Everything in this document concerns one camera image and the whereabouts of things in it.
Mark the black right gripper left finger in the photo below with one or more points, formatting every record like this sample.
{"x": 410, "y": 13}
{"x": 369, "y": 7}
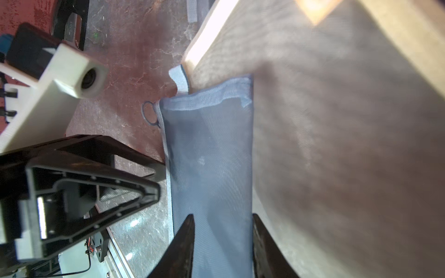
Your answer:
{"x": 177, "y": 260}

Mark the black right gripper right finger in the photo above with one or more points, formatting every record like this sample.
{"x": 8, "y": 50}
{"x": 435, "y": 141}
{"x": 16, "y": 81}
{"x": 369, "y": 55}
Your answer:
{"x": 268, "y": 261}

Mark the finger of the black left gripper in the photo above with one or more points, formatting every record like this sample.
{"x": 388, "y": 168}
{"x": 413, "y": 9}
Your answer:
{"x": 58, "y": 193}

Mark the dark grey mesh pouch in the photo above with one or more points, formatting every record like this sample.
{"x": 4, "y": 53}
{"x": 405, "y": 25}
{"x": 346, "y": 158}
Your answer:
{"x": 207, "y": 140}

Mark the far yellow trimmed pouch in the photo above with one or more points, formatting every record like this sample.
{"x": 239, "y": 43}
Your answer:
{"x": 349, "y": 141}

